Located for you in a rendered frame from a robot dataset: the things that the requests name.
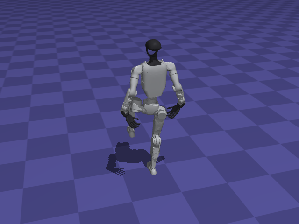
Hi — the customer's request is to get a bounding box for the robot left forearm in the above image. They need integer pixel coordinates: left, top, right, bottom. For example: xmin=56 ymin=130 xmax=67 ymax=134
xmin=120 ymin=89 xmax=133 ymax=114

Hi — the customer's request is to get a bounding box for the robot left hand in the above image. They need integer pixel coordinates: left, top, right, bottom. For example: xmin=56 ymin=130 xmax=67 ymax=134
xmin=121 ymin=111 xmax=140 ymax=129

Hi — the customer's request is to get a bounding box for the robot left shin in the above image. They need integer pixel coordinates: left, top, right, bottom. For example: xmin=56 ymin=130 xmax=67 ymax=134
xmin=128 ymin=107 xmax=135 ymax=131

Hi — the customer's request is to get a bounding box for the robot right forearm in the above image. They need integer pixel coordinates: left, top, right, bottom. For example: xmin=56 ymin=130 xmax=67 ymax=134
xmin=176 ymin=84 xmax=186 ymax=106

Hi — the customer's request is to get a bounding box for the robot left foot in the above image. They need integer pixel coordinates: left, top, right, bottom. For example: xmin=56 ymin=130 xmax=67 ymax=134
xmin=127 ymin=126 xmax=135 ymax=138

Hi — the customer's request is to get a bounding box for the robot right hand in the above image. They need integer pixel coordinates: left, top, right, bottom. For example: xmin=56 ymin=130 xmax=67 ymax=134
xmin=166 ymin=102 xmax=185 ymax=119

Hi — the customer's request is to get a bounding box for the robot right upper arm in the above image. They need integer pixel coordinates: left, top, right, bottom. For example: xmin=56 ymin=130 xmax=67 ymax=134
xmin=165 ymin=62 xmax=181 ymax=92

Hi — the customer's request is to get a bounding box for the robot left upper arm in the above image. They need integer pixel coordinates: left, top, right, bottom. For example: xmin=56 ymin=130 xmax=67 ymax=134
xmin=129 ymin=64 xmax=143 ymax=97

